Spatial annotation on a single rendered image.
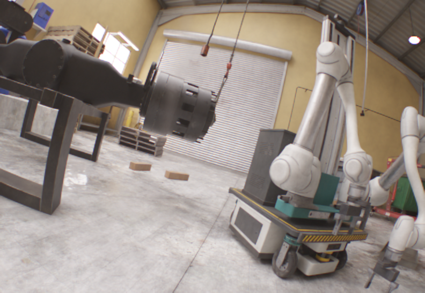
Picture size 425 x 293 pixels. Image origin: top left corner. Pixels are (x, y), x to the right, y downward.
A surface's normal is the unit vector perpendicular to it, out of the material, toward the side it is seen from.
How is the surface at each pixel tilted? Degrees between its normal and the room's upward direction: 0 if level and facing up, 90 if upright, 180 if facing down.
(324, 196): 90
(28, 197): 90
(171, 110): 104
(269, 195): 90
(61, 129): 90
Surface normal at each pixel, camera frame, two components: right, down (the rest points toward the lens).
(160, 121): 0.04, 0.60
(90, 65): 0.33, 0.04
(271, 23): -0.17, -0.11
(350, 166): -0.71, -0.10
